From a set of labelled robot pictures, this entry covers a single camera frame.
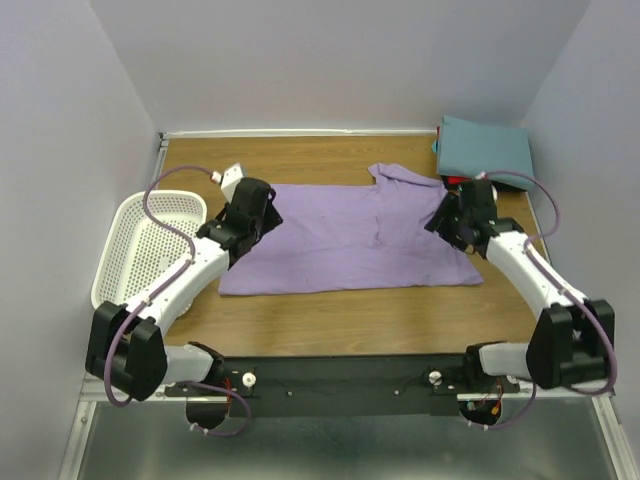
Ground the folded teal t shirt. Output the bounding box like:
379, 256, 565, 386
436, 116, 534, 190

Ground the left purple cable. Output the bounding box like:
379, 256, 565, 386
104, 165, 216, 406

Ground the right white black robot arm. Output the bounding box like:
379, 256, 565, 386
425, 178, 618, 396

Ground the purple cable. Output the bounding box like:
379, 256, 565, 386
482, 170, 617, 391
104, 165, 216, 406

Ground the folded red t shirt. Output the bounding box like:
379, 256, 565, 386
442, 175, 470, 190

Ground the aluminium extrusion rail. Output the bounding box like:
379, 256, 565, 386
80, 380, 588, 402

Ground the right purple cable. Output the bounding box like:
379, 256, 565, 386
482, 170, 617, 391

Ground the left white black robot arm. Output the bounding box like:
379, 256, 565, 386
85, 170, 283, 407

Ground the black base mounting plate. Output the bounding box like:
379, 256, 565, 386
164, 353, 521, 419

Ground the purple t shirt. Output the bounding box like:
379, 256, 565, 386
218, 163, 483, 296

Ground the white perforated plastic basket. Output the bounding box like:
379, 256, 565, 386
90, 190, 207, 308

